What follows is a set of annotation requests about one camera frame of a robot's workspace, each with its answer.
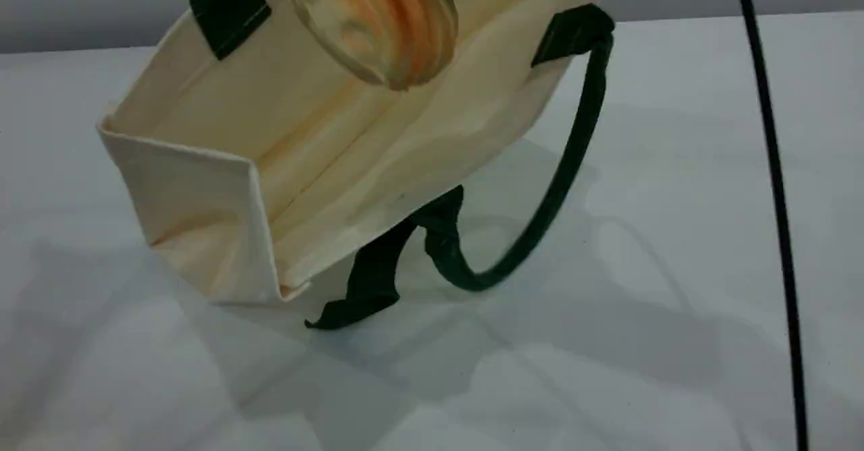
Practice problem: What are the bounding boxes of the cream canvas bag green handles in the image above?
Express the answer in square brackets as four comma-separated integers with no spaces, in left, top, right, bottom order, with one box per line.
[98,0,616,331]

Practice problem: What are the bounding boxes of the thick black cable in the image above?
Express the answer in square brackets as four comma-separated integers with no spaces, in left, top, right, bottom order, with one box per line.
[732,0,811,451]

